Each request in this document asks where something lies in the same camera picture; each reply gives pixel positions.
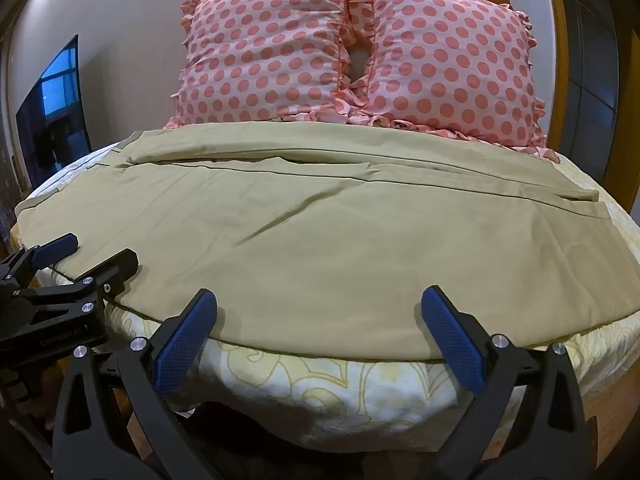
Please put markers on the dark glass window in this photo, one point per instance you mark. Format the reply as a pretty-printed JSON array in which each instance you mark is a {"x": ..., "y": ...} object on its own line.
[{"x": 597, "y": 75}]

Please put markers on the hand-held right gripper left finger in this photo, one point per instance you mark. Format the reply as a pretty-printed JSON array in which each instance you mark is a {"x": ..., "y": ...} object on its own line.
[{"x": 182, "y": 340}]

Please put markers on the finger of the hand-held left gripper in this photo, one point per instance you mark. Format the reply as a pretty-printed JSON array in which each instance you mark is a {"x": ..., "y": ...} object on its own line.
[
  {"x": 55, "y": 249},
  {"x": 112, "y": 272}
]

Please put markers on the wooden bed frame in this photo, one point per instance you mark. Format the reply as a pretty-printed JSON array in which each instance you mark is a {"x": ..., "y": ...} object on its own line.
[{"x": 607, "y": 425}]

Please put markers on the black television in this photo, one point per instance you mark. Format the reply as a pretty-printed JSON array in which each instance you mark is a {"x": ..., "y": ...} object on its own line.
[{"x": 55, "y": 110}]

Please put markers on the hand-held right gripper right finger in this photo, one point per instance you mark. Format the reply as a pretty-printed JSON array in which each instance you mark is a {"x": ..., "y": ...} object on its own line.
[{"x": 452, "y": 335}]

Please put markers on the yellow floral bed sheet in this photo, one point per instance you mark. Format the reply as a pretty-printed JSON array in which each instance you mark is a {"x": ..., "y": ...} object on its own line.
[{"x": 320, "y": 385}]

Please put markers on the pink polka dot pillow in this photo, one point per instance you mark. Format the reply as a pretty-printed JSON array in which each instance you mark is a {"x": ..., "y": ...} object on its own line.
[
  {"x": 262, "y": 45},
  {"x": 447, "y": 57}
]

